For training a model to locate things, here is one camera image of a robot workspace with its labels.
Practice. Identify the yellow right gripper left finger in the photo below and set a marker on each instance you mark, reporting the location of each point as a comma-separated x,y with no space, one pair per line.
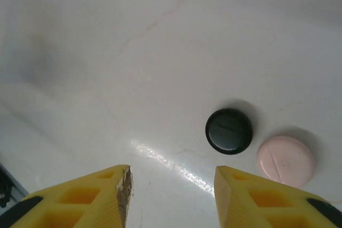
80,206

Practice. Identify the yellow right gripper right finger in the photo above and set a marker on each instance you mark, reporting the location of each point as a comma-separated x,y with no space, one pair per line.
267,206

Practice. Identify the pink earbud charging case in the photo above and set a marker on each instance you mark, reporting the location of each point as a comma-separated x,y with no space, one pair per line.
286,158

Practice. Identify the black earbud charging case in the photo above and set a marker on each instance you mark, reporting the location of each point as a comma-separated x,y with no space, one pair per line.
228,132

